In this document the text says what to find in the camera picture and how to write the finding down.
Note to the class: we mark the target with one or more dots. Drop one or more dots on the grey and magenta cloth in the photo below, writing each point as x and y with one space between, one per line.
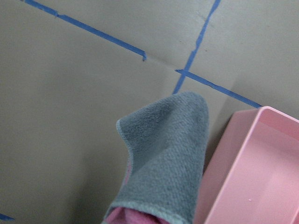
166 143

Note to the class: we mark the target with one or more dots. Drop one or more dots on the pink plastic bin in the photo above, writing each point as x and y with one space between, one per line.
253 175

